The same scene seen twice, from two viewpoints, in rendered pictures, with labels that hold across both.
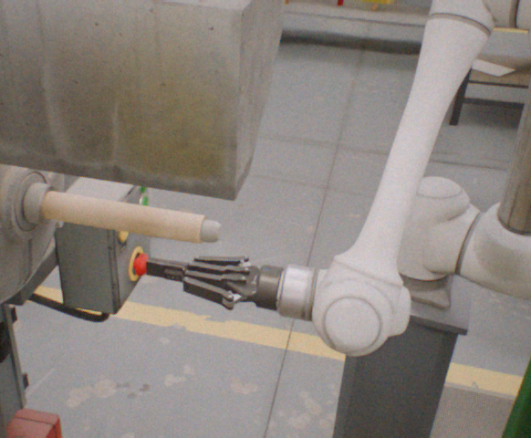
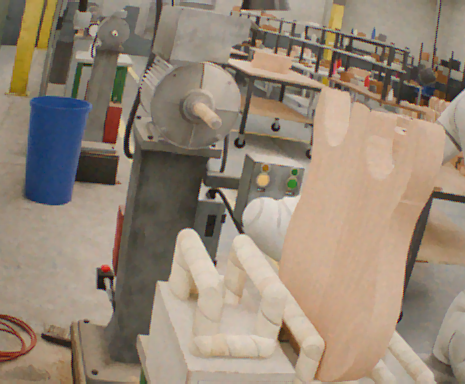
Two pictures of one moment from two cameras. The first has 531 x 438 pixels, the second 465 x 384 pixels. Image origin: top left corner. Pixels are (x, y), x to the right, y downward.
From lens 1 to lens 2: 1.37 m
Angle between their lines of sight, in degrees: 58
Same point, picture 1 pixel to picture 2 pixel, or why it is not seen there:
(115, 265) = (250, 195)
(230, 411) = not seen: outside the picture
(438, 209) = (461, 301)
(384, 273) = (291, 205)
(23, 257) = (187, 129)
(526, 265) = (460, 344)
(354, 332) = (248, 214)
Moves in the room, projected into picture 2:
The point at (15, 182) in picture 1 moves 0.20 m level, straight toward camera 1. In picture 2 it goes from (192, 93) to (138, 92)
